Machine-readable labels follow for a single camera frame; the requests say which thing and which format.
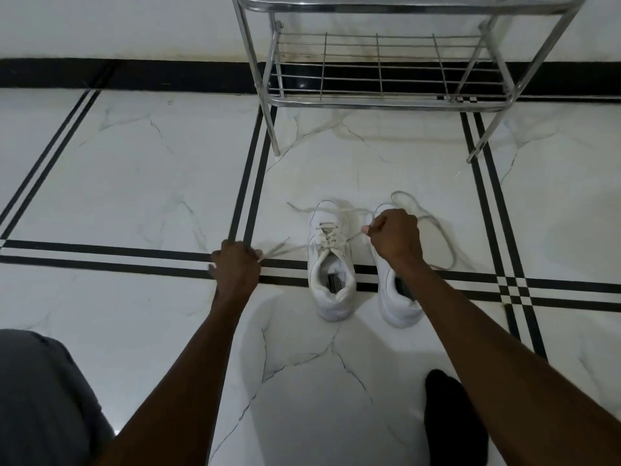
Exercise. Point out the person's right thumb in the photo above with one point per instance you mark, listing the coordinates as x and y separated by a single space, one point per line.
369 231

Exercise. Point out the person's right hand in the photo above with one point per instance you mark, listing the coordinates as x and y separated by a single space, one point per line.
397 237

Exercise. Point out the person's left fingers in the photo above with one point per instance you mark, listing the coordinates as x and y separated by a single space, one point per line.
242 250

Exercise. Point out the white sneaker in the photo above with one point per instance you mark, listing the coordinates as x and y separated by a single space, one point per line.
332 286
390 305

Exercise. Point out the person's left forearm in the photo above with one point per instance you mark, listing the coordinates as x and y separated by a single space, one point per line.
194 383

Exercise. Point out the person's right forearm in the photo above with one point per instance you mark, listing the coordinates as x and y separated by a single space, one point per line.
495 363

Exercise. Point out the person's grey trouser leg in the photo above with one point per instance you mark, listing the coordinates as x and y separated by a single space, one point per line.
41 402

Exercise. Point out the person's black sock foot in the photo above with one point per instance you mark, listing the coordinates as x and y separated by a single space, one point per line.
453 422

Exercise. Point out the person's left hand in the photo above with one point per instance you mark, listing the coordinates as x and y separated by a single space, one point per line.
236 274

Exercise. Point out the white shoelace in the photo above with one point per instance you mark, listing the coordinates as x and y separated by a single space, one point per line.
291 248
449 237

